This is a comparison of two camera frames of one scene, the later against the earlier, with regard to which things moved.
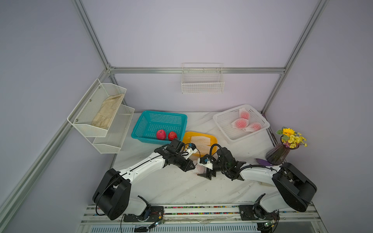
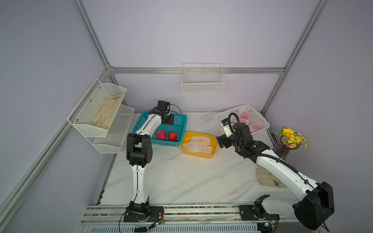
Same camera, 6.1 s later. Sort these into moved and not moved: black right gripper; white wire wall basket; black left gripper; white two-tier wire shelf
Moved: black right gripper; black left gripper
Not moved: white two-tier wire shelf; white wire wall basket
